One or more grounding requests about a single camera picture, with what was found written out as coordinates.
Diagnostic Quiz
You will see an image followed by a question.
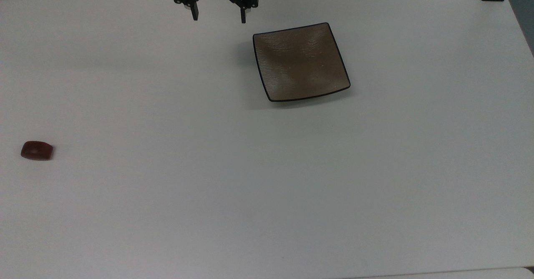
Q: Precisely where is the small dark red food item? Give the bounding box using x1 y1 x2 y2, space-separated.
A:
21 141 53 161

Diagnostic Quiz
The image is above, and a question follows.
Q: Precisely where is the square brown ceramic plate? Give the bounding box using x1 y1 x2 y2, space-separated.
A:
252 22 351 103

